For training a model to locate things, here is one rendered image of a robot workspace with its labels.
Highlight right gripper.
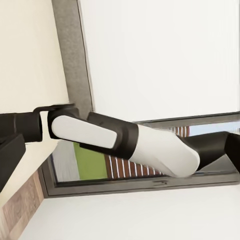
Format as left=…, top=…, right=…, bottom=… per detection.
left=0, top=112, right=19, bottom=139

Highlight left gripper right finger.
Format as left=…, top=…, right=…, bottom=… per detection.
left=224, top=133, right=240, bottom=173

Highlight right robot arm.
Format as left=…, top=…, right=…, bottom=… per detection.
left=0, top=103, right=240, bottom=178

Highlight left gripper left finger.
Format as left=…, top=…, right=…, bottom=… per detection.
left=0, top=133, right=26, bottom=193

